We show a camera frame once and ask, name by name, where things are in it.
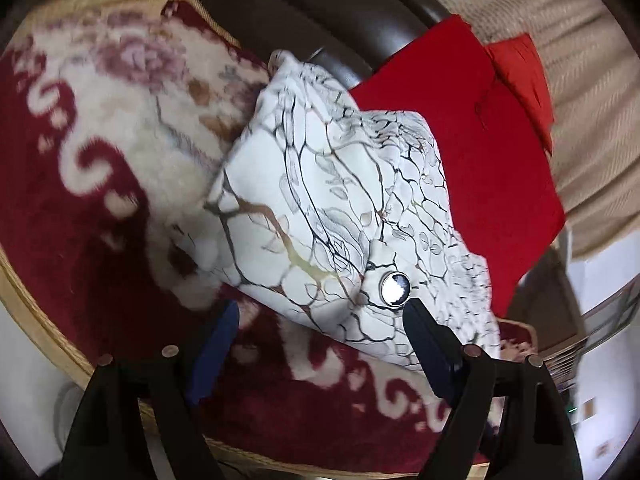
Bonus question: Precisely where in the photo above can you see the white black-patterned jacket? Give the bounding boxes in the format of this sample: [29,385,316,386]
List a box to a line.
[202,50,503,373]

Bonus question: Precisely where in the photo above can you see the red cloth cover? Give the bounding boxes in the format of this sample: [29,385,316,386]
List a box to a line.
[347,14,567,318]

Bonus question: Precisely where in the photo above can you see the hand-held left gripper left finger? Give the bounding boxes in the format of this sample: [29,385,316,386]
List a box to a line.
[60,300,241,480]

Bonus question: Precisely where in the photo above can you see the beige dotted curtain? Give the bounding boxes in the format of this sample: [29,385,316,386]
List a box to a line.
[390,0,640,261]

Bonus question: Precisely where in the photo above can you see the red pillow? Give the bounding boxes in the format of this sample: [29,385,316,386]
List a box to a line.
[485,32,556,153]

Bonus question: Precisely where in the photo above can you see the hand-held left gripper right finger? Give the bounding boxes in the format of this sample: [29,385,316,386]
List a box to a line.
[402,297,586,480]

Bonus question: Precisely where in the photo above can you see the red floral blanket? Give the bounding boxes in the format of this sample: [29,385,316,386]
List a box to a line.
[0,0,541,476]

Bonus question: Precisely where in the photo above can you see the brown leather sofa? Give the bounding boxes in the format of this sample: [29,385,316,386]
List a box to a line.
[190,0,451,91]

